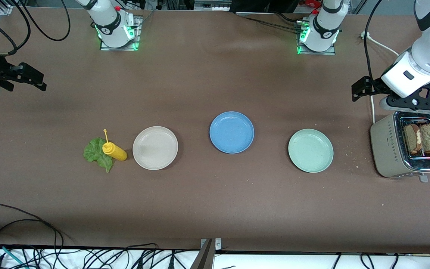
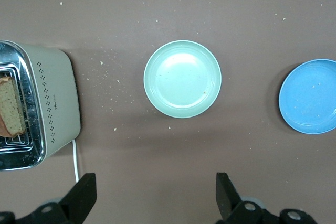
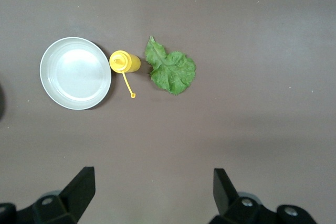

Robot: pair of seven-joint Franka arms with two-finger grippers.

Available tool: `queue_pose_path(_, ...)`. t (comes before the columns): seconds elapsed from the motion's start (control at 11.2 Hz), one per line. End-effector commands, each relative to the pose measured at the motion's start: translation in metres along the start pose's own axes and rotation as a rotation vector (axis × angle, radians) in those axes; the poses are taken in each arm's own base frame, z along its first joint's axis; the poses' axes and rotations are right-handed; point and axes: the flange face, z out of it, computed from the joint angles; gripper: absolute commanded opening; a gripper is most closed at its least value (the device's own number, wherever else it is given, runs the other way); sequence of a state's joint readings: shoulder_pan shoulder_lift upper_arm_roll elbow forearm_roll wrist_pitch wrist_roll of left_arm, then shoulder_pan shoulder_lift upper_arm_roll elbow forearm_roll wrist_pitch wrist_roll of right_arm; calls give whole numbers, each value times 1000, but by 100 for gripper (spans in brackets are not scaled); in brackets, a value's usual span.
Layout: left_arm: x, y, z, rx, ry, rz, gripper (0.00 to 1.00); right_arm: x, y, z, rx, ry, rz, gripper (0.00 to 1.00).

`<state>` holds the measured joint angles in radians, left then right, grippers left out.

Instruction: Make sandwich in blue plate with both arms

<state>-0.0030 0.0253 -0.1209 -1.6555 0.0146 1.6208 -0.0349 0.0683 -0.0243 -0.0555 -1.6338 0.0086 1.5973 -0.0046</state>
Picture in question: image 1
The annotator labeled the blue plate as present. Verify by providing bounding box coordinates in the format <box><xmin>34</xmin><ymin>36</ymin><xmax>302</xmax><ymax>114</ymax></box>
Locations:
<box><xmin>209</xmin><ymin>111</ymin><xmax>255</xmax><ymax>154</ymax></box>

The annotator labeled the pale green plate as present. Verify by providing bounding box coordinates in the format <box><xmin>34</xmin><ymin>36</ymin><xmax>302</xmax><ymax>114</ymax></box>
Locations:
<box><xmin>288</xmin><ymin>129</ymin><xmax>334</xmax><ymax>173</ymax></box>

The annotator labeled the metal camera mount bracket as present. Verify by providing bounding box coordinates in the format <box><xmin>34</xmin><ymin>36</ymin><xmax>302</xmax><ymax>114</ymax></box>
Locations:
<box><xmin>191</xmin><ymin>238</ymin><xmax>223</xmax><ymax>269</ymax></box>

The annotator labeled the beige plate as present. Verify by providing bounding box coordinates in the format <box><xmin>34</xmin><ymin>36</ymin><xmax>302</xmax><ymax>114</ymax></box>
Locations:
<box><xmin>132</xmin><ymin>126</ymin><xmax>179</xmax><ymax>171</ymax></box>

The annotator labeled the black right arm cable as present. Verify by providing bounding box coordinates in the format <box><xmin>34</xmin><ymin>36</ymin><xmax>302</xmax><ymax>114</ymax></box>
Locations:
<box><xmin>0</xmin><ymin>0</ymin><xmax>31</xmax><ymax>56</ymax></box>
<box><xmin>20</xmin><ymin>0</ymin><xmax>71</xmax><ymax>42</ymax></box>

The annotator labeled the black base cable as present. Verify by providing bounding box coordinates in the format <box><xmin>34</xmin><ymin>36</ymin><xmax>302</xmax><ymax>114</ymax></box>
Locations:
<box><xmin>237</xmin><ymin>11</ymin><xmax>306</xmax><ymax>33</ymax></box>

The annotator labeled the yellow mustard squeeze bottle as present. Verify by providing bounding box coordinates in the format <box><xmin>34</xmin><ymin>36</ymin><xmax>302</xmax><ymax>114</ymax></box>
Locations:
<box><xmin>102</xmin><ymin>129</ymin><xmax>128</xmax><ymax>162</ymax></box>

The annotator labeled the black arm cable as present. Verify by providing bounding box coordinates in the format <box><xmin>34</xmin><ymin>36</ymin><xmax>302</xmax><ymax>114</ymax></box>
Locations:
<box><xmin>364</xmin><ymin>0</ymin><xmax>383</xmax><ymax>94</ymax></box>
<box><xmin>0</xmin><ymin>0</ymin><xmax>31</xmax><ymax>56</ymax></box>
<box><xmin>20</xmin><ymin>0</ymin><xmax>71</xmax><ymax>42</ymax></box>

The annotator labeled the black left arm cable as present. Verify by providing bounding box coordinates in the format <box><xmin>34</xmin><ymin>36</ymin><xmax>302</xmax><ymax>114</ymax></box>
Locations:
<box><xmin>364</xmin><ymin>0</ymin><xmax>383</xmax><ymax>94</ymax></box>

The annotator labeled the teal cable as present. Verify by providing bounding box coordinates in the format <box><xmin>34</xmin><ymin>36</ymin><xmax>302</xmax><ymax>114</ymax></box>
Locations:
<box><xmin>0</xmin><ymin>243</ymin><xmax>27</xmax><ymax>269</ymax></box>

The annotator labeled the white board strip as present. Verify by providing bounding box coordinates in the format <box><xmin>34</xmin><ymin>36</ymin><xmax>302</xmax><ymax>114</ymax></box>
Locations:
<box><xmin>0</xmin><ymin>247</ymin><xmax>430</xmax><ymax>269</ymax></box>

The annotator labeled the green lettuce leaf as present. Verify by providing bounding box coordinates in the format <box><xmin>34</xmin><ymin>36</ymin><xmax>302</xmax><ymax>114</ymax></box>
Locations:
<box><xmin>83</xmin><ymin>137</ymin><xmax>115</xmax><ymax>173</ymax></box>

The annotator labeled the white toaster power cord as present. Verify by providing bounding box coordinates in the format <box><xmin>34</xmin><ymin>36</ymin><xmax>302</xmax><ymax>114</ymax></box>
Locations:
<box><xmin>361</xmin><ymin>31</ymin><xmax>400</xmax><ymax>124</ymax></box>

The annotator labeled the beige and chrome toaster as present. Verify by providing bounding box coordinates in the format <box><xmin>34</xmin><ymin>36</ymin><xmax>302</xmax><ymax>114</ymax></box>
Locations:
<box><xmin>370</xmin><ymin>110</ymin><xmax>430</xmax><ymax>183</ymax></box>

